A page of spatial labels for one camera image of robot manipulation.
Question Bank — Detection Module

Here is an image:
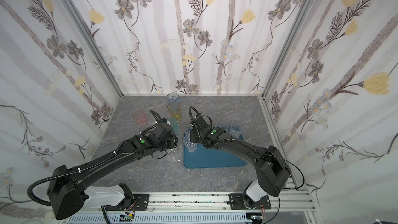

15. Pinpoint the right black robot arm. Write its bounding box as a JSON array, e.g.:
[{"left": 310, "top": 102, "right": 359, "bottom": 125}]
[{"left": 189, "top": 106, "right": 291, "bottom": 202}]

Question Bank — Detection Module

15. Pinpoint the pink small plastic cup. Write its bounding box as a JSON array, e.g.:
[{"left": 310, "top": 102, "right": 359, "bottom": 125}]
[{"left": 133, "top": 111, "right": 147, "bottom": 125}]

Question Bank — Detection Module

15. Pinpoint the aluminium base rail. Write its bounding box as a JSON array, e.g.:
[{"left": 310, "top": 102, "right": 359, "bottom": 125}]
[{"left": 77, "top": 191, "right": 321, "bottom": 224}]

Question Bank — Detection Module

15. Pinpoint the teal plastic tray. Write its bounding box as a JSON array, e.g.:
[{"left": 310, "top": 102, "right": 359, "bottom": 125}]
[{"left": 183, "top": 143, "right": 247, "bottom": 169}]

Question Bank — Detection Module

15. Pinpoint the white perforated cable duct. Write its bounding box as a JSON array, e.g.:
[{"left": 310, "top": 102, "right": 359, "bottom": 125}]
[{"left": 67, "top": 213, "right": 252, "bottom": 224}]

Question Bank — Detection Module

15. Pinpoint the green tall plastic cup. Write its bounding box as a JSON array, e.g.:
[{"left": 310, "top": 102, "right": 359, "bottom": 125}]
[{"left": 167, "top": 117, "right": 179, "bottom": 136}]

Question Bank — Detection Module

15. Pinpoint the clear faceted glass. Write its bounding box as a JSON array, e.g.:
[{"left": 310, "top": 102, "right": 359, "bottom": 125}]
[
  {"left": 229, "top": 125, "right": 241, "bottom": 139},
  {"left": 184, "top": 127, "right": 192, "bottom": 135},
  {"left": 183, "top": 134, "right": 198, "bottom": 152},
  {"left": 166, "top": 148, "right": 178, "bottom": 163}
]

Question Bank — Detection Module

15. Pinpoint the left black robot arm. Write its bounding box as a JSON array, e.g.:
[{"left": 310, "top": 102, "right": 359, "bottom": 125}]
[{"left": 47, "top": 118, "right": 178, "bottom": 220}]

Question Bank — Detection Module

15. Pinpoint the left black corrugated cable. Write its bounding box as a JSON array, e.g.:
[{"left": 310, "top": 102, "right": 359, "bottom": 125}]
[{"left": 26, "top": 152, "right": 119, "bottom": 206}]

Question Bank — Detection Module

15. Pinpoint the yellow tall plastic cup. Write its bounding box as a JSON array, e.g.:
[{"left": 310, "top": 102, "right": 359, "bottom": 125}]
[{"left": 167, "top": 101, "right": 181, "bottom": 122}]

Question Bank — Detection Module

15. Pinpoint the blue tall plastic cup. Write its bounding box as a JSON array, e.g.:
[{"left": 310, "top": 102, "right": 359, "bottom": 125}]
[{"left": 166, "top": 92, "right": 180, "bottom": 103}]

